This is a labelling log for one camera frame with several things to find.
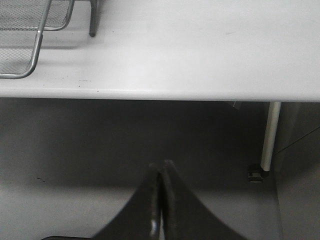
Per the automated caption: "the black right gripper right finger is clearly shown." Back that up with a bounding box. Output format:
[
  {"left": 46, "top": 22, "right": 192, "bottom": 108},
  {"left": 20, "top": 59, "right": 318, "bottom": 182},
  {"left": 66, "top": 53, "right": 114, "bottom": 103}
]
[{"left": 160, "top": 160, "right": 245, "bottom": 240}]

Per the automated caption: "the silver bottom mesh tray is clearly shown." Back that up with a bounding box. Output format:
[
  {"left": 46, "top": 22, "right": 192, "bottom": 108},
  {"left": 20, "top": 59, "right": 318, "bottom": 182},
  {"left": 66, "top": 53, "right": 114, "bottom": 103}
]
[{"left": 37, "top": 0, "right": 75, "bottom": 32}]

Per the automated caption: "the black table caster wheel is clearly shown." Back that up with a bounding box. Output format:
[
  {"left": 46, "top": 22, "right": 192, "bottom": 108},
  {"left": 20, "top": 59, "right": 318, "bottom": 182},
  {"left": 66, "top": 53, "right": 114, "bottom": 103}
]
[{"left": 247, "top": 164, "right": 270, "bottom": 184}]

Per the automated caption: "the silver mesh tray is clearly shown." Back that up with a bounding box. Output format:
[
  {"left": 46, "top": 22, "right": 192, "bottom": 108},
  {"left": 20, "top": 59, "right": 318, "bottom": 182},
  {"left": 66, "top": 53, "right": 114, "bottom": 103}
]
[
  {"left": 0, "top": 0, "right": 52, "bottom": 79},
  {"left": 37, "top": 0, "right": 75, "bottom": 32}
]

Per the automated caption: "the white table leg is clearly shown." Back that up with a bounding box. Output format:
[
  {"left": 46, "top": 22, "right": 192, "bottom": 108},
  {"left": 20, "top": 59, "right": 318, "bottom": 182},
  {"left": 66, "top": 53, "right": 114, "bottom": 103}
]
[{"left": 260, "top": 101, "right": 282, "bottom": 172}]

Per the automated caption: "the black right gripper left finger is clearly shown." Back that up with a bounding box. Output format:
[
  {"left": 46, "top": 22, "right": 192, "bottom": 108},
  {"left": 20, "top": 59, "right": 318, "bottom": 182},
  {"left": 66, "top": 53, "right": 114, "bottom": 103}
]
[{"left": 90, "top": 163, "right": 162, "bottom": 240}]

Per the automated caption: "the silver metal rack frame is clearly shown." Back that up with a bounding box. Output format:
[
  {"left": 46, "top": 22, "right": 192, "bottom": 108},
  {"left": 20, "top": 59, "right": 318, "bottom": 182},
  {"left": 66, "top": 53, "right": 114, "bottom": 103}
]
[{"left": 89, "top": 0, "right": 99, "bottom": 38}]

